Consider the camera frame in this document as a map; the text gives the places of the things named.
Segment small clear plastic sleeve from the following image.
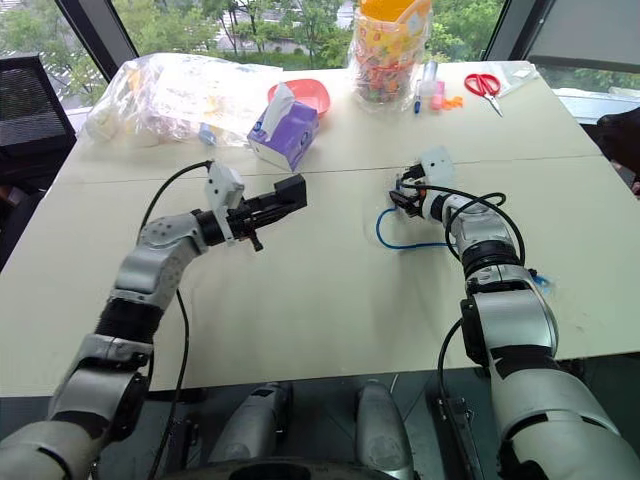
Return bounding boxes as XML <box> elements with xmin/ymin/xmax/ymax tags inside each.
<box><xmin>494</xmin><ymin>62</ymin><xmax>541</xmax><ymax>97</ymax></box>

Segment black mesh chair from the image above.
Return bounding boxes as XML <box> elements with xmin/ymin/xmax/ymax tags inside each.
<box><xmin>0</xmin><ymin>53</ymin><xmax>78</xmax><ymax>194</ymax></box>

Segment blue Ethernet cable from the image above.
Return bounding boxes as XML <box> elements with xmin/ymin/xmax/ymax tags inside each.
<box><xmin>375</xmin><ymin>192</ymin><xmax>554</xmax><ymax>301</ymax></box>

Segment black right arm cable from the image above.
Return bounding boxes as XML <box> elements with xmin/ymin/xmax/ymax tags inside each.
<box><xmin>398</xmin><ymin>182</ymin><xmax>527</xmax><ymax>404</ymax></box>

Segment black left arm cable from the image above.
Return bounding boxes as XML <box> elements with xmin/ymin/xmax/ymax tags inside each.
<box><xmin>141</xmin><ymin>159</ymin><xmax>215</xmax><ymax>480</ymax></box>

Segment large clear plastic bag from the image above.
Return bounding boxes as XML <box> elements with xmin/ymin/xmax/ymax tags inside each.
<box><xmin>83</xmin><ymin>51</ymin><xmax>284</xmax><ymax>150</ymax></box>

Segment small clear bottle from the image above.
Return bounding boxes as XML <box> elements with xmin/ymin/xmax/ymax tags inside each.
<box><xmin>421</xmin><ymin>60</ymin><xmax>439</xmax><ymax>97</ymax></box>

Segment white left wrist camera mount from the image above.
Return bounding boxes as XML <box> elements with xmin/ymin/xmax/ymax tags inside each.
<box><xmin>203</xmin><ymin>160</ymin><xmax>246</xmax><ymax>247</ymax></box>

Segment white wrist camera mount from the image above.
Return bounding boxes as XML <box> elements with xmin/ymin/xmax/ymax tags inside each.
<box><xmin>418</xmin><ymin>145</ymin><xmax>457</xmax><ymax>187</ymax></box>
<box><xmin>203</xmin><ymin>160</ymin><xmax>246</xmax><ymax>247</ymax></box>

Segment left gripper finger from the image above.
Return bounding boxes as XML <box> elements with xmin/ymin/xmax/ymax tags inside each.
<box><xmin>243</xmin><ymin>190</ymin><xmax>278</xmax><ymax>212</ymax></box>
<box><xmin>251</xmin><ymin>201</ymin><xmax>308</xmax><ymax>226</ymax></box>

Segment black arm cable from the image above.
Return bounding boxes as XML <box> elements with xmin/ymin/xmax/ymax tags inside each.
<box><xmin>141</xmin><ymin>159</ymin><xmax>215</xmax><ymax>480</ymax></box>
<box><xmin>398</xmin><ymin>182</ymin><xmax>527</xmax><ymax>404</ymax></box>

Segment dark rounded object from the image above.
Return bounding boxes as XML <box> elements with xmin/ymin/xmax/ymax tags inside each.
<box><xmin>595</xmin><ymin>111</ymin><xmax>640</xmax><ymax>174</ymax></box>

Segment grey rounded robot leg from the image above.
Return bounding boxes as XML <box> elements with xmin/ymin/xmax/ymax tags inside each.
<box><xmin>207</xmin><ymin>381</ymin><xmax>295</xmax><ymax>466</ymax></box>
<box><xmin>354</xmin><ymin>378</ymin><xmax>417</xmax><ymax>480</ymax></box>

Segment pink plastic bowl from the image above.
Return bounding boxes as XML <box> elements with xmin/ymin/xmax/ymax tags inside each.
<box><xmin>267</xmin><ymin>78</ymin><xmax>332</xmax><ymax>119</ymax></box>

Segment dark window frame post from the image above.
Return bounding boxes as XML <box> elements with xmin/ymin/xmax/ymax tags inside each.
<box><xmin>53</xmin><ymin>0</ymin><xmax>140</xmax><ymax>82</ymax></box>
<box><xmin>483</xmin><ymin>0</ymin><xmax>557</xmax><ymax>64</ymax></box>

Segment purple tissue box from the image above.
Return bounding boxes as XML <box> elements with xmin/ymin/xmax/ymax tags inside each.
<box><xmin>246</xmin><ymin>82</ymin><xmax>321</xmax><ymax>173</ymax></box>

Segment red handled scissors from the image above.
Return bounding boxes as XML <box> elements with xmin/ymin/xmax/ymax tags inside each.
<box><xmin>463</xmin><ymin>72</ymin><xmax>505</xmax><ymax>118</ymax></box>

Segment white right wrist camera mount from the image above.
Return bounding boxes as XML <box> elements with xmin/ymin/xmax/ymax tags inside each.
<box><xmin>418</xmin><ymin>145</ymin><xmax>457</xmax><ymax>187</ymax></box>

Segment black round robot waist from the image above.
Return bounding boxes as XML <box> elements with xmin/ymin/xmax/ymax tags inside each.
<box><xmin>162</xmin><ymin>458</ymin><xmax>419</xmax><ymax>480</ymax></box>

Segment clear jar of colourful pieces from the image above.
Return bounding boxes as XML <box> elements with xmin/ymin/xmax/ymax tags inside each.
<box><xmin>348</xmin><ymin>0</ymin><xmax>433</xmax><ymax>107</ymax></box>

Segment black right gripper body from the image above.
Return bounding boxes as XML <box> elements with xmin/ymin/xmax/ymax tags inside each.
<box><xmin>398</xmin><ymin>163</ymin><xmax>429</xmax><ymax>220</ymax></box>

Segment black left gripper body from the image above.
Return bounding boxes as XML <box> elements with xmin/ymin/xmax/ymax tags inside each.
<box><xmin>226</xmin><ymin>196</ymin><xmax>267</xmax><ymax>253</ymax></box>

